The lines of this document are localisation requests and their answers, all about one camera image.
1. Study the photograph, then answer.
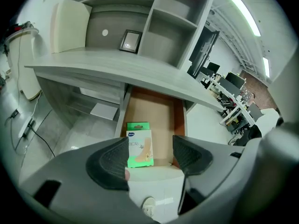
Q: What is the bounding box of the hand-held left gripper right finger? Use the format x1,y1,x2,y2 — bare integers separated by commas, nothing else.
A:
172,135,214,216

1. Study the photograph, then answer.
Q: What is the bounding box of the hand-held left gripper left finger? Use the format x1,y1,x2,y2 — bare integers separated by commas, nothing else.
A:
85,136,130,192

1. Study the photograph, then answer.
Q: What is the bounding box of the green and white plaster box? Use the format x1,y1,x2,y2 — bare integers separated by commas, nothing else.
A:
126,121,155,168

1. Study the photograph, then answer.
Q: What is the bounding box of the brown-lined desk drawer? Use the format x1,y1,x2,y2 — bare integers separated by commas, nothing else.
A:
114,85,189,189

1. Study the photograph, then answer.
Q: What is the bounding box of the white flat panel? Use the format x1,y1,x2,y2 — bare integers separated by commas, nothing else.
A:
90,103,118,121

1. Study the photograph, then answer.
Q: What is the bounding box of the person's white shoe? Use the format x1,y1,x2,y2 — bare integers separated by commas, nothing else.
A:
142,196,157,218

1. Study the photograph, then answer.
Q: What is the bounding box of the long white office desk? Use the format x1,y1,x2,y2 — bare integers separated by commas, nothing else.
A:
200,75,256,127

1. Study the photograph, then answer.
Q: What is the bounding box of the black computer monitor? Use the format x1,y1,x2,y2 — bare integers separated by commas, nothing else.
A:
206,62,221,74
225,72,246,95
246,102,263,121

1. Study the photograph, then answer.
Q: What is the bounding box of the white power strip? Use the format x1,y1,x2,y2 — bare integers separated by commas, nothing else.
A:
18,116,37,139

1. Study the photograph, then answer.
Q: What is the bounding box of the grey wooden desk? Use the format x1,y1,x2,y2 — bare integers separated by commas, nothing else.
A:
24,47,225,135

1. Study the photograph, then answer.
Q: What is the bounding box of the black door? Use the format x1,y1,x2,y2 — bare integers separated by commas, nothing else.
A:
188,26,221,78

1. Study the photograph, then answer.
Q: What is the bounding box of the long ceiling light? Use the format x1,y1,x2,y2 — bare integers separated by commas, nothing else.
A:
262,56,271,78
225,0,262,37

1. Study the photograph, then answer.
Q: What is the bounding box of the cream file box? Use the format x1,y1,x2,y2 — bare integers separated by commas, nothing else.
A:
50,0,93,55

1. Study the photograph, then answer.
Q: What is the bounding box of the pile of black gear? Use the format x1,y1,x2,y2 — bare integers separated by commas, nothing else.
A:
7,21,36,35

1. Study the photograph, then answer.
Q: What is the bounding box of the thick black cable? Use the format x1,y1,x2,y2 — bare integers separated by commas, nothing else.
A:
29,126,56,158

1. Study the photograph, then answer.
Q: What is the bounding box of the white power cable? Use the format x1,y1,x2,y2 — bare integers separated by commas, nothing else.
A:
29,91,43,119

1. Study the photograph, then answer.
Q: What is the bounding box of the black empty picture frame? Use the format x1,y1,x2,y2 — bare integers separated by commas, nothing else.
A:
119,29,143,55

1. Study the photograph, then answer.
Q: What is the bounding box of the white cylindrical pedestal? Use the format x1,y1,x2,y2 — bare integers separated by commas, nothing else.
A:
4,27,43,101

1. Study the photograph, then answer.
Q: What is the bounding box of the thin black cable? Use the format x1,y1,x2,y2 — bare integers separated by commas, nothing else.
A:
6,34,23,126

